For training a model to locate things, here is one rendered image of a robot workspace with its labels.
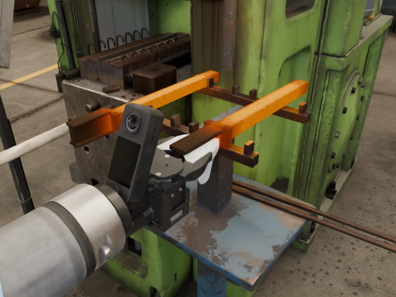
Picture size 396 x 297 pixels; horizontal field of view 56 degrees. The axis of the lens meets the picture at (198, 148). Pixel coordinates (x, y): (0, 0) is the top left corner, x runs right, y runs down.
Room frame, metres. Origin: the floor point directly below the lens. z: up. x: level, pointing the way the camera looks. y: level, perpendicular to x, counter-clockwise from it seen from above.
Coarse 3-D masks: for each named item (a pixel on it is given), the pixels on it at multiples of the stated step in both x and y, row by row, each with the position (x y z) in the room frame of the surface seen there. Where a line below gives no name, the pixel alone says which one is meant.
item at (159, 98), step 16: (192, 80) 0.84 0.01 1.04; (144, 96) 0.74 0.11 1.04; (160, 96) 0.74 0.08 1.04; (176, 96) 0.78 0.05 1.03; (96, 112) 0.64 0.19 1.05; (112, 112) 0.65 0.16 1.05; (80, 128) 0.60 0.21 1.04; (96, 128) 0.62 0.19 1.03; (112, 128) 0.64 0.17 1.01; (80, 144) 0.59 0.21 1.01
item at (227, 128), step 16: (272, 96) 0.66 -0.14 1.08; (288, 96) 0.67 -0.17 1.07; (240, 112) 0.57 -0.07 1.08; (256, 112) 0.58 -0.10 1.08; (272, 112) 0.62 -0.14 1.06; (208, 128) 0.50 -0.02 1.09; (224, 128) 0.50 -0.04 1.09; (240, 128) 0.54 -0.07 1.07; (176, 144) 0.44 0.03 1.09; (192, 144) 0.45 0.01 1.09; (224, 144) 0.49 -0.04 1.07
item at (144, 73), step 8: (152, 64) 1.15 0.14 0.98; (160, 64) 1.15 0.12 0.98; (136, 72) 1.07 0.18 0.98; (144, 72) 1.07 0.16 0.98; (152, 72) 1.07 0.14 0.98; (160, 72) 1.07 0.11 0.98; (168, 72) 1.09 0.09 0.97; (136, 80) 1.07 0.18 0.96; (144, 80) 1.05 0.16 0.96; (152, 80) 1.04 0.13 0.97; (160, 80) 1.06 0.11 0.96; (168, 80) 1.09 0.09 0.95; (176, 80) 1.12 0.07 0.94; (136, 88) 1.07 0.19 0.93; (144, 88) 1.05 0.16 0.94; (152, 88) 1.04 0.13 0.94; (160, 88) 1.06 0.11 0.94
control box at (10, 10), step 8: (0, 0) 1.33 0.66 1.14; (8, 0) 1.38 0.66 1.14; (0, 8) 1.32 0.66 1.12; (8, 8) 1.37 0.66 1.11; (0, 16) 1.31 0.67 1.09; (8, 16) 1.35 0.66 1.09; (0, 24) 1.30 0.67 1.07; (8, 24) 1.34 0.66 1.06; (0, 32) 1.29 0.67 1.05; (8, 32) 1.33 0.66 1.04; (0, 40) 1.28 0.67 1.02; (8, 40) 1.32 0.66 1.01; (0, 48) 1.27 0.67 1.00; (8, 48) 1.31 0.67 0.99; (0, 56) 1.26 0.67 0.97; (8, 56) 1.30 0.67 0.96; (0, 64) 1.25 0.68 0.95; (8, 64) 1.29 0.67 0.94
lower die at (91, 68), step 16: (176, 32) 1.49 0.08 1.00; (112, 48) 1.33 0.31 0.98; (128, 48) 1.26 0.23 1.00; (160, 48) 1.29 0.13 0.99; (176, 48) 1.33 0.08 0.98; (80, 64) 1.21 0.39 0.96; (96, 64) 1.16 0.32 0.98; (112, 64) 1.12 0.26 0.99; (128, 64) 1.12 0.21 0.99; (144, 64) 1.18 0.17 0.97; (176, 64) 1.32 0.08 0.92; (96, 80) 1.17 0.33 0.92; (112, 80) 1.13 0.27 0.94
